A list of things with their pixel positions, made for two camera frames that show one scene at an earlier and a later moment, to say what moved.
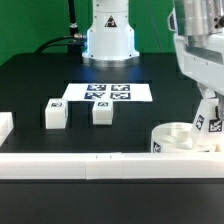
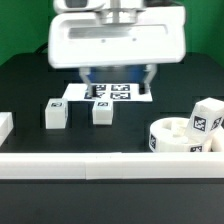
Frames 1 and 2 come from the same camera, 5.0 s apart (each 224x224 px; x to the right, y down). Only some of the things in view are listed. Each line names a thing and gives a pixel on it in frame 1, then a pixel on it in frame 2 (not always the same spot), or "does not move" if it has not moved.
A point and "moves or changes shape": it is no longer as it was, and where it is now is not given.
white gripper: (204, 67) → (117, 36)
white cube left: (56, 113) does not move
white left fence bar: (6, 126) does not move
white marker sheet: (117, 92) does not move
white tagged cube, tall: (102, 112) does not move
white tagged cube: (208, 128) moves or changes shape
